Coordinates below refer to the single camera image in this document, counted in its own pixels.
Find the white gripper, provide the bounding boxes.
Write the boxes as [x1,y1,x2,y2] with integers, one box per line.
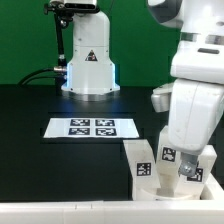
[151,47,224,177]

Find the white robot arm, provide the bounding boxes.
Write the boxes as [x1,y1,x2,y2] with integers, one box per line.
[62,0,224,177]

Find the white L-shaped fence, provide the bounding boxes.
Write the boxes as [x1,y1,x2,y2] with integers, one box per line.
[0,176,224,224]

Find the white marker sheet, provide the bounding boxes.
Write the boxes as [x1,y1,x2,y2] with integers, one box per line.
[44,118,139,138]

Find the black cable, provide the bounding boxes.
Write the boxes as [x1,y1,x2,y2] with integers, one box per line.
[18,67,68,86]

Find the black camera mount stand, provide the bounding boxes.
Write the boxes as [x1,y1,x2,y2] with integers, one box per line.
[44,0,80,66]

